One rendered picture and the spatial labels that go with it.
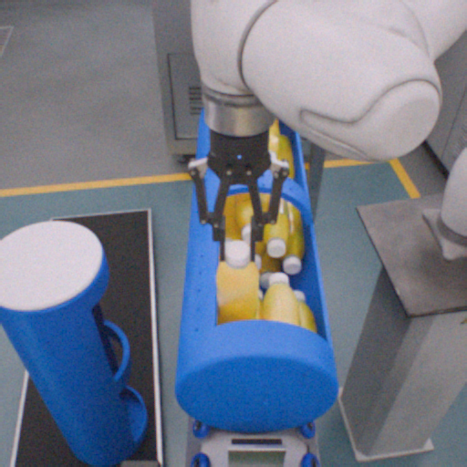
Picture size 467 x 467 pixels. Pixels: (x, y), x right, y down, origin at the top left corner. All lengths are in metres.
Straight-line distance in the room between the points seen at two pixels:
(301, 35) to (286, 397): 0.64
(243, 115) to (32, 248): 0.83
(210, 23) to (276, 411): 0.68
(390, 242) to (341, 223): 1.54
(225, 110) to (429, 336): 0.99
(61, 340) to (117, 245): 1.30
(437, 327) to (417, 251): 0.22
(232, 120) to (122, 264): 1.89
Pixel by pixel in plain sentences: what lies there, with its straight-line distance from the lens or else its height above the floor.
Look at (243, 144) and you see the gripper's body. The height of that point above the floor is 1.56.
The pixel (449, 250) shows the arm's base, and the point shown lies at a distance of 1.30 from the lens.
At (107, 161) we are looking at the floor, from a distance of 3.32.
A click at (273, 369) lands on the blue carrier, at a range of 0.84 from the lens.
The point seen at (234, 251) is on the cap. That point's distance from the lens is 0.77.
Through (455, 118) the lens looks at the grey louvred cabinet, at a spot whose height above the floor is 0.39.
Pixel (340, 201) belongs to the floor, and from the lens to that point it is 2.99.
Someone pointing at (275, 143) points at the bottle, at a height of 1.14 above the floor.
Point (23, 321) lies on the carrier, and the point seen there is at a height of 0.99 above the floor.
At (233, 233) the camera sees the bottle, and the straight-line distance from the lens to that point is 1.11.
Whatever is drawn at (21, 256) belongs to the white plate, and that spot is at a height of 1.04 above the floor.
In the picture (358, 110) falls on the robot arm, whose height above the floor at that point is 1.71.
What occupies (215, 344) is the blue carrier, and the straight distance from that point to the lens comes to 0.82.
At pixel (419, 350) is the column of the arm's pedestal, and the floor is 0.74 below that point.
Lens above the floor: 1.90
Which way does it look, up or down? 45 degrees down
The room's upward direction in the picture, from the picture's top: straight up
